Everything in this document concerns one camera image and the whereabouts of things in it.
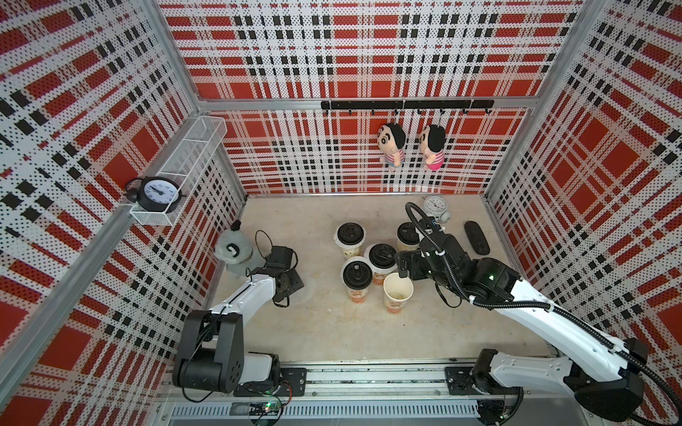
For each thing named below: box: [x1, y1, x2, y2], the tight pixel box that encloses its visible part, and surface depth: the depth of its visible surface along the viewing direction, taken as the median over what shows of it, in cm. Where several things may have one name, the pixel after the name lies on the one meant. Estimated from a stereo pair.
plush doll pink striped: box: [420, 124, 447, 172], surface depth 97 cm
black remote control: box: [464, 220, 492, 255], surface depth 108 cm
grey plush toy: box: [214, 228, 254, 277], surface depth 83 cm
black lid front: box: [342, 260, 373, 291], surface depth 78 cm
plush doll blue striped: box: [377, 122, 407, 168], surface depth 96 cm
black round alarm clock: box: [124, 176, 187, 213], surface depth 65 cm
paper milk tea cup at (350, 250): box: [335, 241, 365, 262], surface depth 88 cm
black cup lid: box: [336, 221, 365, 245], surface depth 87 cm
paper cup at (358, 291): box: [344, 282, 372, 305], surface depth 77 cm
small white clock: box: [421, 195, 451, 224], surface depth 113 cm
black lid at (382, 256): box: [368, 243, 397, 269], surface depth 81 cm
